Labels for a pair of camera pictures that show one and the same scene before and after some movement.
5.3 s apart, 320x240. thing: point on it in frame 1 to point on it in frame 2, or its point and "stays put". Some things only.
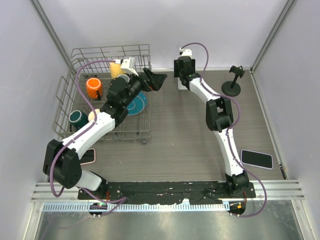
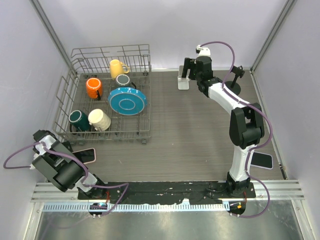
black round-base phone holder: x=232 y=88 stays put
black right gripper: x=176 y=69 to x=188 y=64
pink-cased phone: x=88 y=157 stays put
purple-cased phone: x=256 y=159 stays put
